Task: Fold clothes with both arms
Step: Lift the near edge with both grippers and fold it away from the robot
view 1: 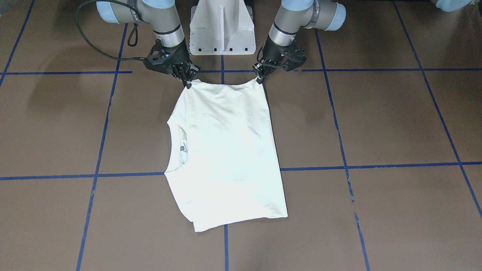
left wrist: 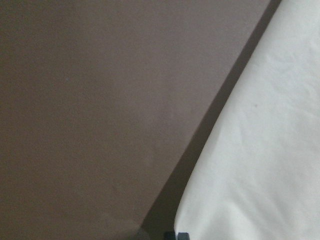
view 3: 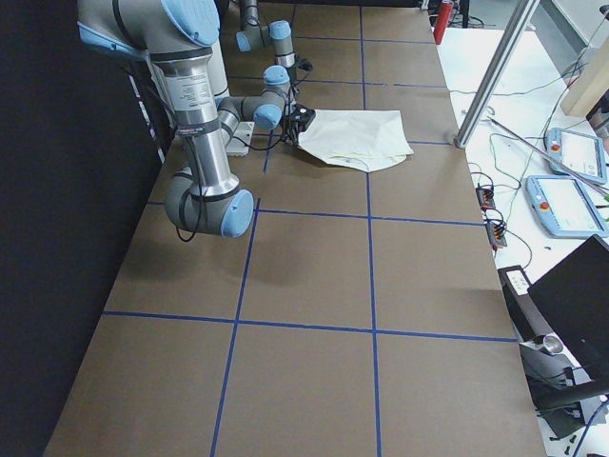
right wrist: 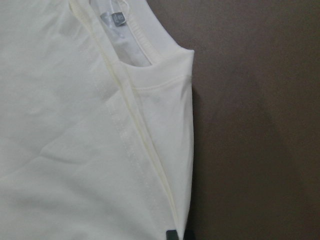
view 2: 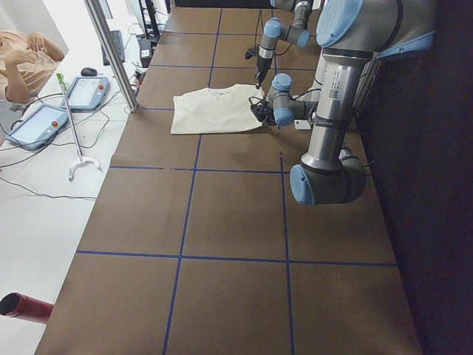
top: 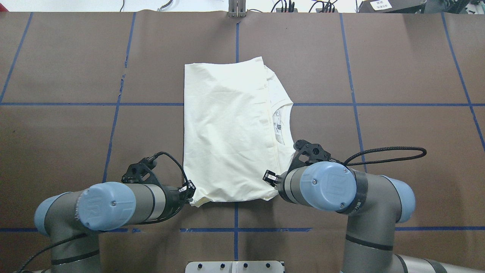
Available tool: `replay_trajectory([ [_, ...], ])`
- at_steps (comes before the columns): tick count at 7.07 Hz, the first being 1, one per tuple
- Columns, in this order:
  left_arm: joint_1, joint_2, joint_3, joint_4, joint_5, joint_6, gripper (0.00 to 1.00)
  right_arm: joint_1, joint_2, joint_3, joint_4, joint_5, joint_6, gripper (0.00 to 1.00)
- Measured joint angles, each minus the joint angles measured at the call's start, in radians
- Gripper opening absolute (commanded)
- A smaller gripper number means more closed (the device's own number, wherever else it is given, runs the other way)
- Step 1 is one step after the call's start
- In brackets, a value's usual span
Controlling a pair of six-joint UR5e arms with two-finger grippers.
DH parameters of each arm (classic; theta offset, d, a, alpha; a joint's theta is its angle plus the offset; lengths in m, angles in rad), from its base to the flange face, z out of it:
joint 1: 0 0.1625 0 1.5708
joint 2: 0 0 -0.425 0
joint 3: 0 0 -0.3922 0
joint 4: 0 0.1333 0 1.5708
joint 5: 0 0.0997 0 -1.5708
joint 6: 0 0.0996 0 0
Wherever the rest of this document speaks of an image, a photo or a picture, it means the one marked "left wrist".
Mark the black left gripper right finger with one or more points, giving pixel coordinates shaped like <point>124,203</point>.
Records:
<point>183,236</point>

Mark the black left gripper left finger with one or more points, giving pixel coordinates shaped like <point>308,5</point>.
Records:
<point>169,235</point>

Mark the cream long-sleeve cat shirt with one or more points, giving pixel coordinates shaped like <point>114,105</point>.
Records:
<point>258,175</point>

